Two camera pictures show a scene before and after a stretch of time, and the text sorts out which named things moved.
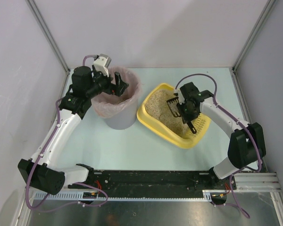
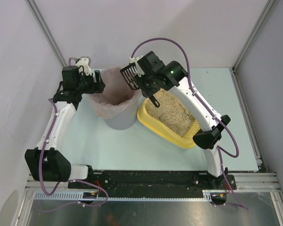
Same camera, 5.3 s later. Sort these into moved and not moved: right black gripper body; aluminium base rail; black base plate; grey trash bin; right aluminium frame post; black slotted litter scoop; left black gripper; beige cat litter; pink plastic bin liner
Moved: left black gripper; right black gripper body; black slotted litter scoop
Not moved: grey trash bin; black base plate; pink plastic bin liner; beige cat litter; aluminium base rail; right aluminium frame post
